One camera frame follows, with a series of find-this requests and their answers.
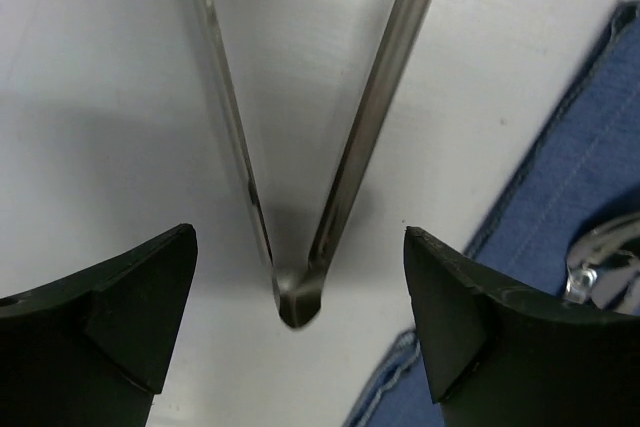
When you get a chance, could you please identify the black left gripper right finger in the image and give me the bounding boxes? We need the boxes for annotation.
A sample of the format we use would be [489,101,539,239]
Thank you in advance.
[403,227,639,426]

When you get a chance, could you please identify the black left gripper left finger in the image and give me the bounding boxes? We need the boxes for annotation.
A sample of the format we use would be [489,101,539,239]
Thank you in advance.
[1,224,197,426]

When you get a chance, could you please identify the metal tongs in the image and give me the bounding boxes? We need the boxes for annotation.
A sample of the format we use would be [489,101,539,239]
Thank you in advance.
[192,0,432,330]

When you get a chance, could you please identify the dark blue placemat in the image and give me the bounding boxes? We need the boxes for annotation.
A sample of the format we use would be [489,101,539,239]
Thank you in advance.
[346,0,639,426]

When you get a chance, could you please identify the spoon with teal handle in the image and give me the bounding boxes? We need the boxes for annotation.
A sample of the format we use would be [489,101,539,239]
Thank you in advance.
[563,212,639,316]

